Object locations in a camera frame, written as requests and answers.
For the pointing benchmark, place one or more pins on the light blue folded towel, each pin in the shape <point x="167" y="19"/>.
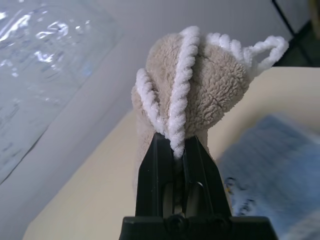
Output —
<point x="275" y="162"/>

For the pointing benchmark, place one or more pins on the beige towel with white trim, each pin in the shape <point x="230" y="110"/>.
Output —
<point x="212" y="87"/>

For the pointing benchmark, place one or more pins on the clear plastic wall sheet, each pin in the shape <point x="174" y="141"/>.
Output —
<point x="37" y="62"/>

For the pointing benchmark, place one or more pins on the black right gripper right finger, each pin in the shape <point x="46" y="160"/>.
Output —
<point x="205" y="180"/>

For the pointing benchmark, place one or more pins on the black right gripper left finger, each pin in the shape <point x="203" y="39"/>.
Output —
<point x="155" y="180"/>

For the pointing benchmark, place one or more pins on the black tripod stand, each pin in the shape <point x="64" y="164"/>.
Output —
<point x="282" y="15"/>

